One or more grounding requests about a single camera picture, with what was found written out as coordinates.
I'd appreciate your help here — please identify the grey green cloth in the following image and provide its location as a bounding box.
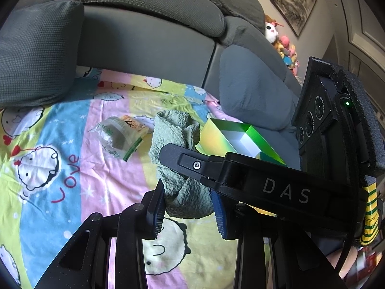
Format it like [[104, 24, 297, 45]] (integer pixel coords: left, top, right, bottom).
[[149, 110, 213, 218]]

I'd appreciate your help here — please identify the clear plastic snack bag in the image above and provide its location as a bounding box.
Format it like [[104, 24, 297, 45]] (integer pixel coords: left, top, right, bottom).
[[91, 116, 144, 162]]

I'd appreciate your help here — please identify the orange tissue pack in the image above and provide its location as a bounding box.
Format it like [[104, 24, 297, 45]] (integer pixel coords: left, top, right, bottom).
[[120, 115, 154, 136]]

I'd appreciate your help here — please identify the person's hand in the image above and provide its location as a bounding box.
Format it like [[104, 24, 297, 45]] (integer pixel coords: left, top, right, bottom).
[[326, 246, 359, 281]]

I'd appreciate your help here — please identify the yellow green striped tape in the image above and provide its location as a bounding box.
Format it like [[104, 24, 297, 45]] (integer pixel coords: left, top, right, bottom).
[[359, 181, 380, 246]]

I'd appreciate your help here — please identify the grey throw pillow right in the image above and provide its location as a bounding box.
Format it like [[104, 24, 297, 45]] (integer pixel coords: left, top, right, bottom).
[[218, 45, 298, 132]]

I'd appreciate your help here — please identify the grey throw pillow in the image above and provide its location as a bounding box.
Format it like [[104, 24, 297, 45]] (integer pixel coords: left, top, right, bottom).
[[1, 0, 84, 108], [218, 45, 298, 132]]

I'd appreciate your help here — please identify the colourful cartoon bed sheet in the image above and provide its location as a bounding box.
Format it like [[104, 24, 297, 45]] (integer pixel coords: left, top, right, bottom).
[[1, 66, 228, 288]]

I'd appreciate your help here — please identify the green white cardboard box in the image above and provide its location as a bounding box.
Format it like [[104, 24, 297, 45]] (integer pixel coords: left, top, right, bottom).
[[196, 118, 286, 166]]

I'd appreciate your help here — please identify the stuffed toy pile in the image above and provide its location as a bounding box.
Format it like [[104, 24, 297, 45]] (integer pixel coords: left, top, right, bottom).
[[264, 15, 300, 78]]

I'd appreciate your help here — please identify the framed landscape painting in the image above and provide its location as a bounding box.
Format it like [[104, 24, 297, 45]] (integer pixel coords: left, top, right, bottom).
[[270, 0, 317, 37]]

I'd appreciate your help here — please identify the grey sofa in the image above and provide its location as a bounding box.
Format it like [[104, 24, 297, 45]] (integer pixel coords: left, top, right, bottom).
[[13, 0, 301, 97]]

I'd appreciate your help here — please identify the grey throw pillow left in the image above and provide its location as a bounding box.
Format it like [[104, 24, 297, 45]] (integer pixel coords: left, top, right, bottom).
[[1, 0, 84, 108]]

